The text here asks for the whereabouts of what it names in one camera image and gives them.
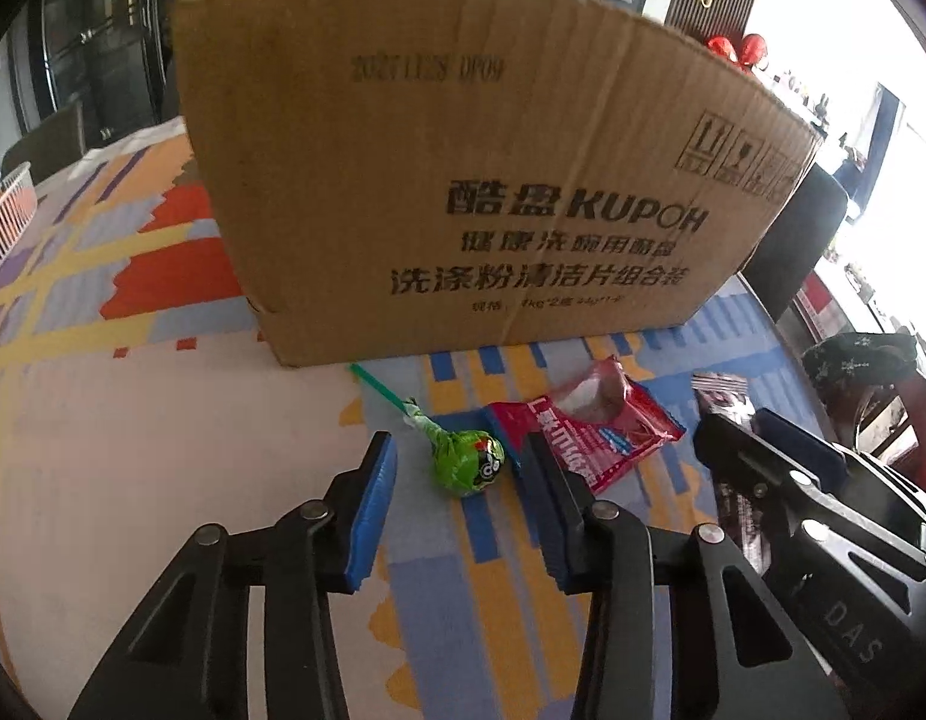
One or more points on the red foil balloons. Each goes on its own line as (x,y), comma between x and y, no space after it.
(740,49)

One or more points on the pink snack packet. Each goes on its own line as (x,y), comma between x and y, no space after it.
(575,450)

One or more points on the dark grey dining chair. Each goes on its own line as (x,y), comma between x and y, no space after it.
(789,232)
(47,139)

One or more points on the brown cardboard box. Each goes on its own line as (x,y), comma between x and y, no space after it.
(470,165)

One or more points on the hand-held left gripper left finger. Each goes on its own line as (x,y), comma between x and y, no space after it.
(373,510)

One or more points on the green lollipop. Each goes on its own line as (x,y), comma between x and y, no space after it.
(467,461)

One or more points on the dark brown snack packet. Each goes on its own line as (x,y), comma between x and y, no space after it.
(722,394)

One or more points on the colourful patterned tablecloth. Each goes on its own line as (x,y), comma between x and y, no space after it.
(170,427)

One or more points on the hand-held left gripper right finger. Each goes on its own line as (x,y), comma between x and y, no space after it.
(542,510)

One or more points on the red candy packet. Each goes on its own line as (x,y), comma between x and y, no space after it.
(598,394)

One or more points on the white plastic fruit basket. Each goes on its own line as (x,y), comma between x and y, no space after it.
(2,217)

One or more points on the black framed glass door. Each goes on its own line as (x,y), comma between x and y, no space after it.
(96,30)

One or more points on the dark patterned cloth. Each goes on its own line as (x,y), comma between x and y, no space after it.
(860,360)

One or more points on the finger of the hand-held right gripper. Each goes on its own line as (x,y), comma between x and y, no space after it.
(733,450)
(804,454)

